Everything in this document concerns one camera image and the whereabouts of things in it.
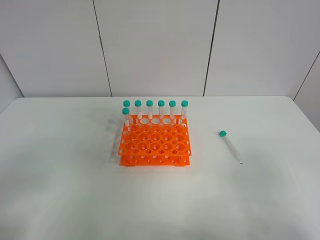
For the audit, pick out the green-capped test tube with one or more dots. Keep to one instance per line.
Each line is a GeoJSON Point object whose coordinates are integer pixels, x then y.
{"type": "Point", "coordinates": [127, 117]}
{"type": "Point", "coordinates": [225, 137]}

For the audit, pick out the row test tube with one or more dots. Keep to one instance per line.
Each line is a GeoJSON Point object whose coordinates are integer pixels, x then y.
{"type": "Point", "coordinates": [161, 105]}
{"type": "Point", "coordinates": [127, 104]}
{"type": "Point", "coordinates": [172, 105]}
{"type": "Point", "coordinates": [184, 105]}
{"type": "Point", "coordinates": [149, 104]}
{"type": "Point", "coordinates": [138, 106]}

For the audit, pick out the orange test tube rack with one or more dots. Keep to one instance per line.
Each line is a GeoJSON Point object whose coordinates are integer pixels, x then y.
{"type": "Point", "coordinates": [155, 142]}

